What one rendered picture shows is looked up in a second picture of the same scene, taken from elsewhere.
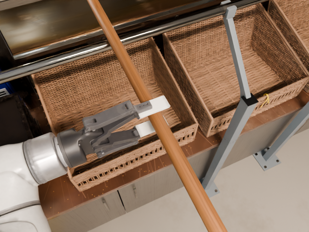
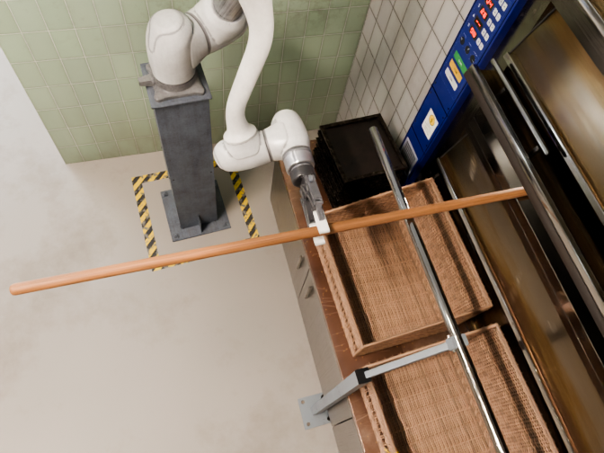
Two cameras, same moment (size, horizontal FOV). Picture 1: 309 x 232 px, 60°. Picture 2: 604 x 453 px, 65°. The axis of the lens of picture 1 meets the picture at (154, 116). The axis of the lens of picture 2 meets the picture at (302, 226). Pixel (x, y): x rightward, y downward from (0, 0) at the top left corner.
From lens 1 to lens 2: 0.96 m
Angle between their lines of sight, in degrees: 40
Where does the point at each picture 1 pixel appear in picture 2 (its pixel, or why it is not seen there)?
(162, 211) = (294, 347)
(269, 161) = not seen: outside the picture
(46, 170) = (287, 158)
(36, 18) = (475, 171)
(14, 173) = (286, 141)
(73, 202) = (302, 225)
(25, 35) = (458, 164)
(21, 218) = (261, 146)
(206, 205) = (244, 243)
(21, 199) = (271, 146)
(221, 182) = (319, 438)
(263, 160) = not seen: outside the picture
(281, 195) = not seen: outside the picture
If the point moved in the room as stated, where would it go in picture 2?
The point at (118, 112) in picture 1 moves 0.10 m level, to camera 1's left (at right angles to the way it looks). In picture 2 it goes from (315, 194) to (319, 165)
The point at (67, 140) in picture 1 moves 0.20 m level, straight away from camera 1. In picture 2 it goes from (304, 169) to (362, 149)
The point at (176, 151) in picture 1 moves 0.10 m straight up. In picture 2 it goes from (286, 235) to (289, 217)
